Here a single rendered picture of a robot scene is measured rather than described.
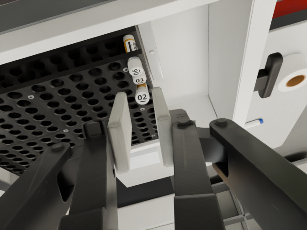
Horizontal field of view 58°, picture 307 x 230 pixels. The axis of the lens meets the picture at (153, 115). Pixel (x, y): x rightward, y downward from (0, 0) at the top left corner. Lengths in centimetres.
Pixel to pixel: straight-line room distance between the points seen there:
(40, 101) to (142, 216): 87
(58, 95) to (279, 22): 40
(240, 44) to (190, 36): 11
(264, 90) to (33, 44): 25
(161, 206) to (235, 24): 92
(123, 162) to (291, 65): 47
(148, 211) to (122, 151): 96
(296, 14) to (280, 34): 4
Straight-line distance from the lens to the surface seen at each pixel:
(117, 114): 16
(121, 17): 23
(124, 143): 15
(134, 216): 111
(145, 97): 24
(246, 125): 79
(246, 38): 23
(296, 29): 55
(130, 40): 26
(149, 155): 77
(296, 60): 60
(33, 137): 35
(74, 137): 35
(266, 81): 33
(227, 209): 449
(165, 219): 109
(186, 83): 41
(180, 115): 17
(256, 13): 22
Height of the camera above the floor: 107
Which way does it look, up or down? 30 degrees down
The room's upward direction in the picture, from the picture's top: 166 degrees clockwise
